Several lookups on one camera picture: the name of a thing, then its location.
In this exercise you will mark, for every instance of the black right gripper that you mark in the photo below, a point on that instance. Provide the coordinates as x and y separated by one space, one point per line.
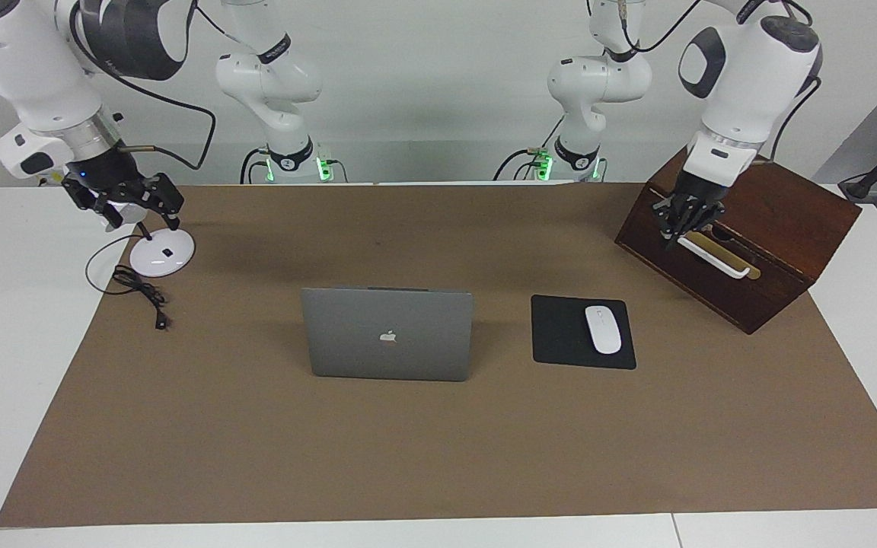
109 171

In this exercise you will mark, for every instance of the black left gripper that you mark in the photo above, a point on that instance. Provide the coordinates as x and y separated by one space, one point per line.
701 190

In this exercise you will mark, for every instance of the white computer mouse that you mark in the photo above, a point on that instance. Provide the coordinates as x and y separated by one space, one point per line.
603 329

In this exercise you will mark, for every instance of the black mouse pad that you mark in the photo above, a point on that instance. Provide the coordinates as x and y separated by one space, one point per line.
560 335

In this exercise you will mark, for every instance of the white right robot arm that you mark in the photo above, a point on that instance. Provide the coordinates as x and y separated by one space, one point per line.
20 61

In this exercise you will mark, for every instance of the white desk lamp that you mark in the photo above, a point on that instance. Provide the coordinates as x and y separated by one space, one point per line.
161 255

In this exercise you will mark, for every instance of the dark brown wooden box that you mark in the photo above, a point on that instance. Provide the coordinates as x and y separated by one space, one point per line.
789 236

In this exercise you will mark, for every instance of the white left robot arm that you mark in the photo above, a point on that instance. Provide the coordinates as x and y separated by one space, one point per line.
751 76

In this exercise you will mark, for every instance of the brown table mat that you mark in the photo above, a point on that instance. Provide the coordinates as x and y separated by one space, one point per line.
438 449

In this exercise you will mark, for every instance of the grey apple laptop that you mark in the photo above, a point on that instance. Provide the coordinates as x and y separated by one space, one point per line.
389 335

